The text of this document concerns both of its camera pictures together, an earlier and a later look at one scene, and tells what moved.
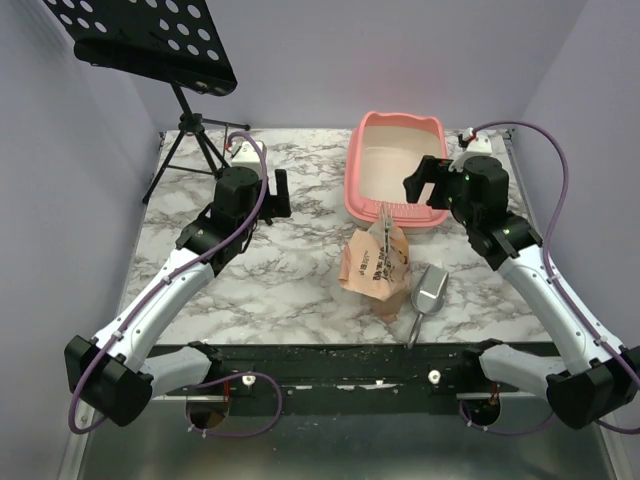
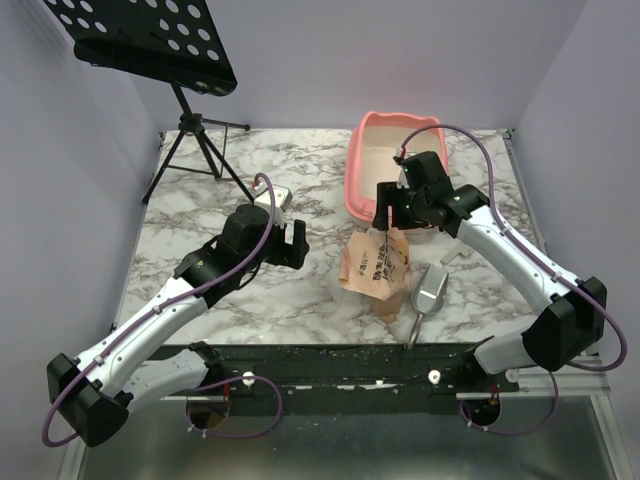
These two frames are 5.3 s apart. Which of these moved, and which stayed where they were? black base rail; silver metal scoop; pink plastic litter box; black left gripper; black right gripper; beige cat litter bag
Moved: black right gripper; black left gripper
Stayed: silver metal scoop; beige cat litter bag; black base rail; pink plastic litter box
